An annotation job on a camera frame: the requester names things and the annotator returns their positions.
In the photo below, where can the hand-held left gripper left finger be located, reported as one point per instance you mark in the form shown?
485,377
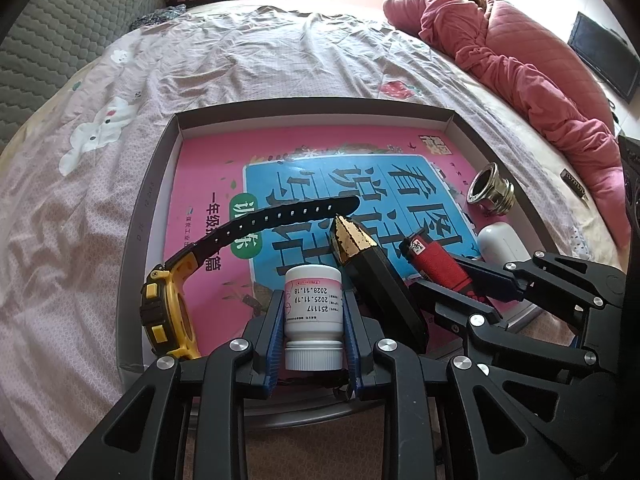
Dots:
274,345

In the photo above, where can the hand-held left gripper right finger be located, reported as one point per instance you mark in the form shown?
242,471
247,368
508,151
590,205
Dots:
352,355

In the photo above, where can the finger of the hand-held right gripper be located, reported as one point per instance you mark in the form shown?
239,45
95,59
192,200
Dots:
560,280
540,350

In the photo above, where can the white pill bottle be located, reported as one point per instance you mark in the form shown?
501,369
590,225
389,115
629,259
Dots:
312,310

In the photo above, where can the white rounded case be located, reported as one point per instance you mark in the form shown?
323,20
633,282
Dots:
500,242

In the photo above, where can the black gold-tipped case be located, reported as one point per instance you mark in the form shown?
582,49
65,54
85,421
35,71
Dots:
380,285

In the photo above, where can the red lighter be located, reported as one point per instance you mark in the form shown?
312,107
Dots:
440,266

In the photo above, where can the grey shallow cardboard box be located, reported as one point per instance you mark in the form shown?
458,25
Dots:
150,220

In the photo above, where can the small black bar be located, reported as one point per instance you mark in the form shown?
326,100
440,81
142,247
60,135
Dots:
574,184

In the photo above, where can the silver metal threaded fitting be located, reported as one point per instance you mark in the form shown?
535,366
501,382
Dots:
492,192

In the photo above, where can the black and yellow wristwatch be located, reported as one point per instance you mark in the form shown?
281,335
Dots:
160,310

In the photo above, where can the pink and blue book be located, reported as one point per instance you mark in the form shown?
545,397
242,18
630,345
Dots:
210,170

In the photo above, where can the pink quilt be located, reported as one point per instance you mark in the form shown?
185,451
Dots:
525,70

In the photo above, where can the black television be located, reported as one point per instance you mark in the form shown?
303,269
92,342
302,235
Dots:
602,55

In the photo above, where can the pink printed bed sheet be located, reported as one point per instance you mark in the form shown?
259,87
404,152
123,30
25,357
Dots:
280,60

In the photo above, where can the dark blue patterned cloth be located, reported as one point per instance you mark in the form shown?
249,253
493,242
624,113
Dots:
157,17

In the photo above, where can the grey quilted headboard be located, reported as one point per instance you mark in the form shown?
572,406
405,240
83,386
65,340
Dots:
60,30

